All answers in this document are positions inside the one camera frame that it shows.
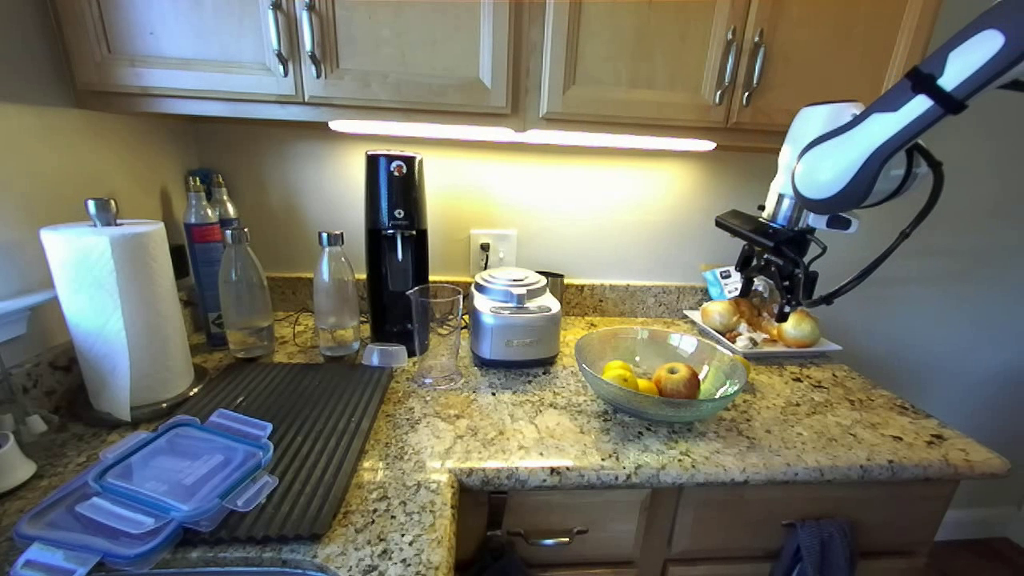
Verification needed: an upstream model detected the clear glass bottle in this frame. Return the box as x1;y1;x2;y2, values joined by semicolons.
311;228;365;360

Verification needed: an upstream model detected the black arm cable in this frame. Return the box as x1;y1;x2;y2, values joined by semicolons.
810;140;949;313

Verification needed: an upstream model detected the wooden upper cabinet door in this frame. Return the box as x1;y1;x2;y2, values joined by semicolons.
733;0;944;139
541;0;748;130
52;0;303;105
302;0;515;116

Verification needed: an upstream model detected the wooden drawer front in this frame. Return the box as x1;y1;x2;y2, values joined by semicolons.
483;487;655;567
670;481;960;560

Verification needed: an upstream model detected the white wall outlet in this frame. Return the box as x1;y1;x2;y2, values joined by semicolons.
469;228;521;283

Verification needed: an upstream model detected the dark capped bottle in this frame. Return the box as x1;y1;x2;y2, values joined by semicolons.
209;174;245;232

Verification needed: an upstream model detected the white rectangular plate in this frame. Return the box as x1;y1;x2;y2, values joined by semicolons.
683;303;844;360

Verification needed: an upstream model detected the small white cup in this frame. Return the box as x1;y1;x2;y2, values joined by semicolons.
0;426;41;496

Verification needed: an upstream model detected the white mushroom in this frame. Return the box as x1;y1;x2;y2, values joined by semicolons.
733;323;778;353

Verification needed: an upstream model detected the clear plastic bottle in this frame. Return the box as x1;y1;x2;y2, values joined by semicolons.
219;220;278;362

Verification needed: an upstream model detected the clear glass bowl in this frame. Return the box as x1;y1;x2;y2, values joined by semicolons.
573;323;753;426

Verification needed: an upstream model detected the blue plastic container lid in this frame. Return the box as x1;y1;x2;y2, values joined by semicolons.
89;407;281;536
10;466;185;570

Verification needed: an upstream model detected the blue white plastic bag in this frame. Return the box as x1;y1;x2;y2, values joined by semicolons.
701;261;745;303

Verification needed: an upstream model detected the black soda maker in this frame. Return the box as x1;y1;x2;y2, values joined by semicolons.
363;149;431;360

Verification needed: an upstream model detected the under-cabinet light bar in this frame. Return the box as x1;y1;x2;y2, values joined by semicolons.
327;116;719;157

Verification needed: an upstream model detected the clear measuring cup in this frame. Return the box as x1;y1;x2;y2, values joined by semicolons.
403;283;471;389

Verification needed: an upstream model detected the white paper towel roll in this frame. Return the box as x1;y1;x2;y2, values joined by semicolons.
39;196;201;426

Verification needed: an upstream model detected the large pale onion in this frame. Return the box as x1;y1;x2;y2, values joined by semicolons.
778;307;826;353

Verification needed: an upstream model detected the black ribbed drying mat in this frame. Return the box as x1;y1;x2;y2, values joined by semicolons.
173;360;398;545

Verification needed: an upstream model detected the red label bottle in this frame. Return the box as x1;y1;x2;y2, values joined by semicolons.
182;169;235;353

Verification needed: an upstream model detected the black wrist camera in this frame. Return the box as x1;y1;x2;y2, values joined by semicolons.
715;208;793;256

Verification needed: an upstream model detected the dark hanging towel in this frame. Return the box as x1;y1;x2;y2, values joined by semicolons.
769;514;857;576

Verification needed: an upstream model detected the round brown onion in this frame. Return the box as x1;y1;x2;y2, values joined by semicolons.
699;298;745;337

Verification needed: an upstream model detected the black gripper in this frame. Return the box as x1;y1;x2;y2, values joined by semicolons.
736;233;826;325

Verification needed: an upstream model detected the red apple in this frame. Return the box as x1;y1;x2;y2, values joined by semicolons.
650;360;705;404

